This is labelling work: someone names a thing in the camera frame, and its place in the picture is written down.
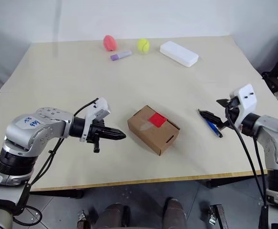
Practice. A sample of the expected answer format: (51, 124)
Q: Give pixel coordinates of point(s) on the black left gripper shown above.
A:
(94, 132)

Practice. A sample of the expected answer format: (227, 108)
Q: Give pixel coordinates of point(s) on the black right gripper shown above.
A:
(233, 106)

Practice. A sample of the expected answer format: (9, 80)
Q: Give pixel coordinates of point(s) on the blue pen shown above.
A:
(214, 128)

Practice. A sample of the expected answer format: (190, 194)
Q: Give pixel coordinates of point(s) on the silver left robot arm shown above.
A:
(33, 133)

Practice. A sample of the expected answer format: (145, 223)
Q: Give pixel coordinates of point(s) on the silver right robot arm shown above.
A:
(272, 133)

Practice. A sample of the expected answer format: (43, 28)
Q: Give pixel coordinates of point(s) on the brown cardboard box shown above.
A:
(153, 136)

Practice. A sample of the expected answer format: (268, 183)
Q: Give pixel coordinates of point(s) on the red adhesive tape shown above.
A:
(157, 120)

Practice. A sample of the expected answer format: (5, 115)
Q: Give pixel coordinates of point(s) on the white plastic case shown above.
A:
(179, 53)

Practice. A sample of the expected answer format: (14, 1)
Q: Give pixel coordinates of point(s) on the purple highlighter pen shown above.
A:
(120, 55)

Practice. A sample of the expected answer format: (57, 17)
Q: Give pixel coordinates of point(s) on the dark brown rounded shape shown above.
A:
(175, 213)
(113, 215)

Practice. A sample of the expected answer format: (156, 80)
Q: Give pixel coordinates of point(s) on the metal clamp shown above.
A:
(84, 220)
(216, 215)

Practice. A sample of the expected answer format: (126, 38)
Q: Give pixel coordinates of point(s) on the pink toy peach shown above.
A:
(110, 43)

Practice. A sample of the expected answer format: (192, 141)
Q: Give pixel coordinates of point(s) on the yellow tennis ball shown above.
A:
(143, 45)

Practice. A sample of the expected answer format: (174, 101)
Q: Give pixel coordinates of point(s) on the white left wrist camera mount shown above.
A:
(100, 106)

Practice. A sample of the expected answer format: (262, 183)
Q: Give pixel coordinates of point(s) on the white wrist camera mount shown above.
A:
(247, 97)
(100, 106)

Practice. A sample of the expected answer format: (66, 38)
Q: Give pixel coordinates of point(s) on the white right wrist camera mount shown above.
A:
(247, 97)

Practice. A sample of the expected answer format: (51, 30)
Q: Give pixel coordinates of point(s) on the black table frame bracket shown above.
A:
(234, 181)
(57, 193)

